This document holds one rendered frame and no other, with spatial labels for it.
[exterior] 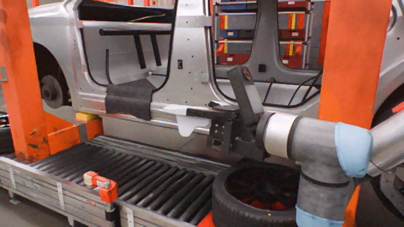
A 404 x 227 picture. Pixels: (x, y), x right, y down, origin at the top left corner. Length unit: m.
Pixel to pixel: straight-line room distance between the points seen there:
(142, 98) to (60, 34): 0.90
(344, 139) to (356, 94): 0.57
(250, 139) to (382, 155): 0.22
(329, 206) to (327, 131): 0.12
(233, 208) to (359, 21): 1.05
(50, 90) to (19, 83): 0.79
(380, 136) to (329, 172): 0.14
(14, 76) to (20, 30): 0.29
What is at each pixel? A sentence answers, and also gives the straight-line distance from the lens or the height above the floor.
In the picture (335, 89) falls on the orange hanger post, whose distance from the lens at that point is 1.00.
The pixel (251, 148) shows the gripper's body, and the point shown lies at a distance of 0.52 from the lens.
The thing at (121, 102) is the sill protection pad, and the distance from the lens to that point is 2.14.
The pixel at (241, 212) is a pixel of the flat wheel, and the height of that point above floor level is 0.50.
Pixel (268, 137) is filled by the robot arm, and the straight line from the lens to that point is 0.48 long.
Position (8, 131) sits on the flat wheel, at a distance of 3.22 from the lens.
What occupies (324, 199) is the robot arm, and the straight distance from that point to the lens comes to 0.48.
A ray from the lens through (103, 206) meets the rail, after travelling 1.95.
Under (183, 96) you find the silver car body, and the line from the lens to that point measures 1.84.
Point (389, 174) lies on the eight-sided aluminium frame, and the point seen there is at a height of 0.82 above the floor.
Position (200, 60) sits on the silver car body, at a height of 1.22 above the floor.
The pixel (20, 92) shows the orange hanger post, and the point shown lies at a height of 1.02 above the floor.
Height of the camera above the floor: 1.39
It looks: 16 degrees down
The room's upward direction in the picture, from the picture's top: straight up
